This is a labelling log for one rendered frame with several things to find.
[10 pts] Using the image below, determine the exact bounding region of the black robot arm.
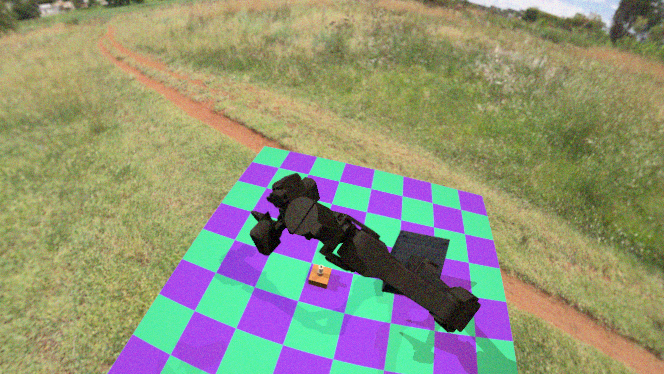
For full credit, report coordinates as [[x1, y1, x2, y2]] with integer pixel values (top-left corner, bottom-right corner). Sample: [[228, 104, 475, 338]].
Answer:
[[269, 173, 481, 333]]

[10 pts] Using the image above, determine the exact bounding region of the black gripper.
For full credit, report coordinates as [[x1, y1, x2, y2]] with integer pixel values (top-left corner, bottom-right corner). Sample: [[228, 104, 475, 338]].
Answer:
[[249, 177, 320, 256]]

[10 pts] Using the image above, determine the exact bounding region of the orange square block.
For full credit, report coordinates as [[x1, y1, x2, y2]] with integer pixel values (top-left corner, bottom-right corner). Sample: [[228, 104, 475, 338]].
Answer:
[[308, 264, 332, 289]]

